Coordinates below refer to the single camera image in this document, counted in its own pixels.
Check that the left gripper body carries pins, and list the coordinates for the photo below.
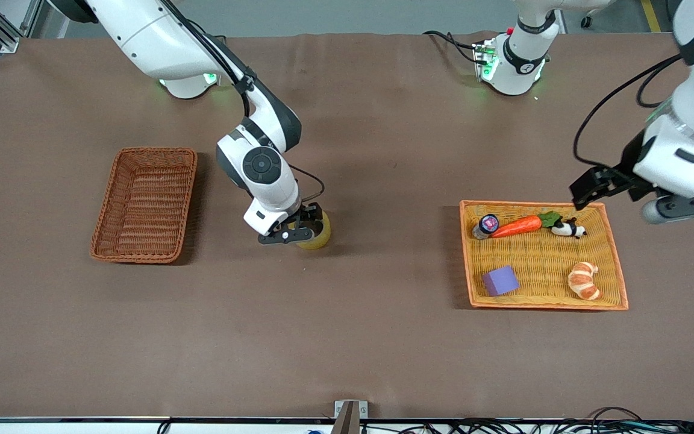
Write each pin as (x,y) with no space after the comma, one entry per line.
(629,161)

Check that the clear tape roll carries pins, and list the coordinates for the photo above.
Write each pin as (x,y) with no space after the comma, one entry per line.
(318,239)

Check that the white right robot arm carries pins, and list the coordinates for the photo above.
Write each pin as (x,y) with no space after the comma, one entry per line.
(154,36)

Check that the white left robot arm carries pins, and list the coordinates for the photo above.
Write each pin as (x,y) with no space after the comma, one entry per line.
(522,60)

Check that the orange woven basket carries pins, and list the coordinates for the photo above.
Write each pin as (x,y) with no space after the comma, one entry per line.
(540,259)

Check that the brown woven basket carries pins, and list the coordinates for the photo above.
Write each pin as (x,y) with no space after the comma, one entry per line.
(145,205)

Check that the toy panda figure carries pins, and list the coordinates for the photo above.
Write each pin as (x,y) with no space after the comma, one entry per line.
(568,229)

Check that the toy carrot with leaves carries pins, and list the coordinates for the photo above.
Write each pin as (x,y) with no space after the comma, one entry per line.
(518,226)

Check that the toy croissant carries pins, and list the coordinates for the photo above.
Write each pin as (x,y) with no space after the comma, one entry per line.
(584,280)

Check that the small jar blue lid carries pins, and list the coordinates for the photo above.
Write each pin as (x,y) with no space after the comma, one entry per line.
(487,224)

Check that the purple foam block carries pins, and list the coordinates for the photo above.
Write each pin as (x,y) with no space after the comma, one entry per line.
(500,281)

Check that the brown table cloth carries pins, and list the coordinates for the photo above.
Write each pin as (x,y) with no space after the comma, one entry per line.
(383,337)

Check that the metal table edge bracket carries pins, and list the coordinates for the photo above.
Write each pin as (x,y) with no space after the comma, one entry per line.
(350,415)

